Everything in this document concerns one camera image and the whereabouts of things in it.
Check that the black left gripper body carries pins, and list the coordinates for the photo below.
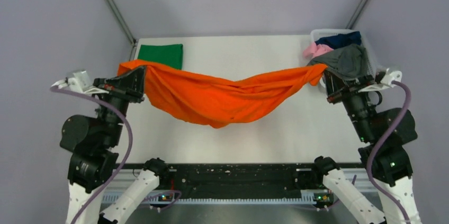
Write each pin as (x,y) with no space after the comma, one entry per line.
(120,92)

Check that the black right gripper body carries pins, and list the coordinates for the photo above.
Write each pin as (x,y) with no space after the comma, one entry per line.
(348,87)

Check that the orange t-shirt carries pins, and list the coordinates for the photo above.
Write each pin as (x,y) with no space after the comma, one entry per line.
(218,102)

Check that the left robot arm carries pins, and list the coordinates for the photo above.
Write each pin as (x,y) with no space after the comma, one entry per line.
(93,165)

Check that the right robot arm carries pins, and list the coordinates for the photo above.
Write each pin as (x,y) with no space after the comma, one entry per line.
(386,162)

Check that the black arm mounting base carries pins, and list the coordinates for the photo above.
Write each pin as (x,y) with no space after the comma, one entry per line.
(241,182)

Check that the grey t-shirt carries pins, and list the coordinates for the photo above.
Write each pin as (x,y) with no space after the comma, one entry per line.
(347,63)

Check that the pink t-shirt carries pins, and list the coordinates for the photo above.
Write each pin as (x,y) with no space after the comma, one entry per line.
(314,50)

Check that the navy blue t-shirt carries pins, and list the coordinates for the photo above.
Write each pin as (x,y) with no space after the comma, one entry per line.
(341,40)

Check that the folded green t-shirt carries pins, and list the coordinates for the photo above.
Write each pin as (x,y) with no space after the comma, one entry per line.
(169,55)

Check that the white plastic laundry basket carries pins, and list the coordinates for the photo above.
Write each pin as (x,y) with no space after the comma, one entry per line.
(373,63)

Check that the left corner metal strut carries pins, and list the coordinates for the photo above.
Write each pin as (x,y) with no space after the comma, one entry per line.
(121,21)

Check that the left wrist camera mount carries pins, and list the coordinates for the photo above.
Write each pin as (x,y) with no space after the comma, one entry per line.
(79,81)

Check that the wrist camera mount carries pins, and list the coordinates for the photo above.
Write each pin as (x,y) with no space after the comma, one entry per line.
(383,80)
(79,81)

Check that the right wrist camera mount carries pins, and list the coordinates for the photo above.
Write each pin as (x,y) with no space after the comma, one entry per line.
(383,80)

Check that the aluminium frame rail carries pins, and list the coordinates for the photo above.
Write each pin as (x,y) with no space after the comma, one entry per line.
(312,198)

